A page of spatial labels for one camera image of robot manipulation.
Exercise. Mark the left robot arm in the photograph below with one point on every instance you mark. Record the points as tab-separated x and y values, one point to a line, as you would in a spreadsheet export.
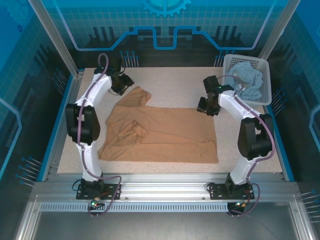
85	120

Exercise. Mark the white perforated plastic basket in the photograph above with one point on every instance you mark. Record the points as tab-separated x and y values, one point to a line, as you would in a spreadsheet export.
266	82

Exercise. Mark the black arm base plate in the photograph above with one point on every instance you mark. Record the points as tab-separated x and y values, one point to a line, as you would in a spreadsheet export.
112	192
217	192

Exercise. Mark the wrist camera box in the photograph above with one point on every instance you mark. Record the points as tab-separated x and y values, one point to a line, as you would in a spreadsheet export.
202	104
128	80

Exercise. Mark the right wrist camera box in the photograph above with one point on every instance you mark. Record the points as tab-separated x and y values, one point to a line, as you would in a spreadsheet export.
202	104

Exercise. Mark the aluminium frame post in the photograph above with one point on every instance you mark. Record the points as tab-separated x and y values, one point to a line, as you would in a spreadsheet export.
280	27
57	40

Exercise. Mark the light blue t-shirt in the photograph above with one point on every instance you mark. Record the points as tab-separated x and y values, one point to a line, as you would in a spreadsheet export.
247	77

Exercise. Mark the aluminium mounting rail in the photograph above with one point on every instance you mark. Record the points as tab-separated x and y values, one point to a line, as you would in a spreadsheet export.
162	185

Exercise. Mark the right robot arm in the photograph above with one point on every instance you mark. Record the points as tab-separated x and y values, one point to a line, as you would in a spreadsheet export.
252	140

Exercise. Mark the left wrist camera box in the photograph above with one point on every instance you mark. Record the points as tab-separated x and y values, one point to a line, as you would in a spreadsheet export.
128	80

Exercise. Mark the orange t-shirt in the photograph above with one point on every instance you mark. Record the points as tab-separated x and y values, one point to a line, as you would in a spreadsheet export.
170	130

